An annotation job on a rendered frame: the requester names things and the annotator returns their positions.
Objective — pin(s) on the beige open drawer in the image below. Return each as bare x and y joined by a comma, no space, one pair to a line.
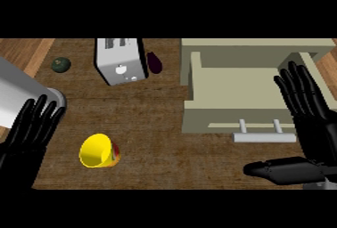
237,86

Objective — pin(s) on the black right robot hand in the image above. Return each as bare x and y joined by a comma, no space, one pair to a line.
310,118

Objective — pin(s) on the beige cabinet body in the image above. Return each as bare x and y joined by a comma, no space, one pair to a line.
255,47

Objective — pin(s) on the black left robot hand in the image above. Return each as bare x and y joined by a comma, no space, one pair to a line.
24,139

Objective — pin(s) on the grey metal cylinder pot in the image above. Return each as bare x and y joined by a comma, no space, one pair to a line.
24,95

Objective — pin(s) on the silver toaster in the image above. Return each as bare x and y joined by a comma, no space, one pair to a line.
122,61

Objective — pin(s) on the yellow cup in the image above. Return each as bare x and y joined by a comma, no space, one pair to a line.
100,151

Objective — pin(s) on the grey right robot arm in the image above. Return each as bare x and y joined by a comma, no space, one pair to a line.
320,185

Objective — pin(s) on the dark green avocado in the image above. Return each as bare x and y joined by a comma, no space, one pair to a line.
61,64

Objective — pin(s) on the dark purple eggplant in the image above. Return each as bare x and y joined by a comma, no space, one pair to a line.
154,63

